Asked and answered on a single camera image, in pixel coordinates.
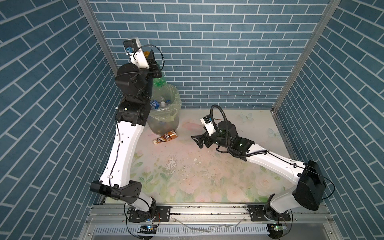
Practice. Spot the blue label Pocari bottle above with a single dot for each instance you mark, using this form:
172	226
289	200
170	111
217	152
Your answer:
155	104

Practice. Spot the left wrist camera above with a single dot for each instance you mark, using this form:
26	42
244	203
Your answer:
136	52

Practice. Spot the brown coffee bottle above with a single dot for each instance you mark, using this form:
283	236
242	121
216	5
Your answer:
171	135

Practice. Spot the aluminium mounting rail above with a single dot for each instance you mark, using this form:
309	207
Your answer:
112	214

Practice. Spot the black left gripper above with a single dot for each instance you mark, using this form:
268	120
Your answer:
152	69

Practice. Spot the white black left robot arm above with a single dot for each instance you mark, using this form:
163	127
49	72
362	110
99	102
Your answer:
130	120

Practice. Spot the green soda bottle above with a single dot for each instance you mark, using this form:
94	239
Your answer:
159	82

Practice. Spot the mesh bin with green bag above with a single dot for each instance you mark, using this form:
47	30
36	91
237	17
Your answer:
166	119

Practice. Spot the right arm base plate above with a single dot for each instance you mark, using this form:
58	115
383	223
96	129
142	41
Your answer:
259	213

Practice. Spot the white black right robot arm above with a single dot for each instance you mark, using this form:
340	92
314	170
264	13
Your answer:
309	183

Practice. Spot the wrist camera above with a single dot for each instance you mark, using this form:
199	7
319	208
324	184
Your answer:
136	52
208	124

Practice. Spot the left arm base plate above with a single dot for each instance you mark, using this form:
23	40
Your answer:
156	214

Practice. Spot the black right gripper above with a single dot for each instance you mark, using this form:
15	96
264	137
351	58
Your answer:
200	142

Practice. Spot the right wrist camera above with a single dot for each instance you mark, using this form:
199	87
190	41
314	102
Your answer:
208	124

